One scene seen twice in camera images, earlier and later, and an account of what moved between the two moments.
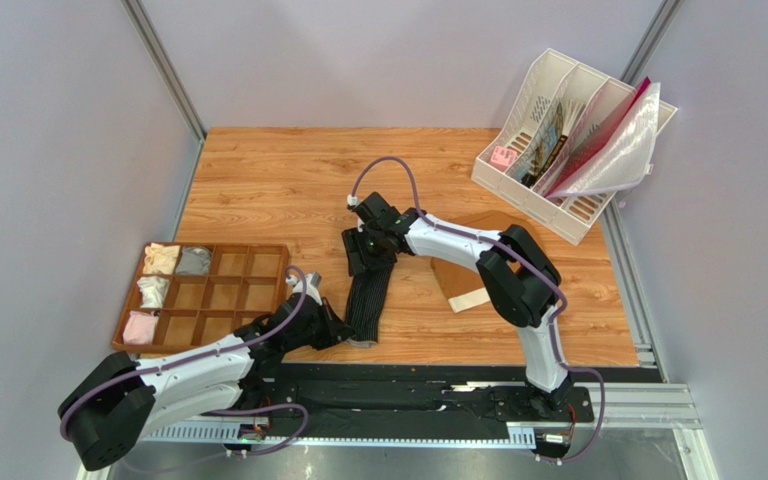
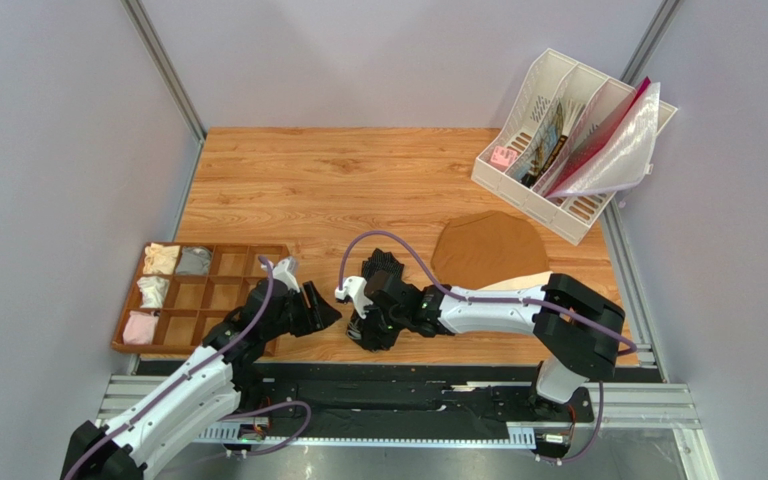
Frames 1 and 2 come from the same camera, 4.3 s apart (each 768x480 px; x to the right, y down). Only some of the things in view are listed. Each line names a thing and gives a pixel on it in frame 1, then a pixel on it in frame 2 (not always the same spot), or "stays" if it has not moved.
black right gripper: [363, 253] -> [376, 309]
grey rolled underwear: [193, 261] stays
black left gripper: [335, 330] -> [317, 316]
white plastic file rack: [561, 104] stays
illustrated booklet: [540, 160] stays
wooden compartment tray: [199, 294] stays
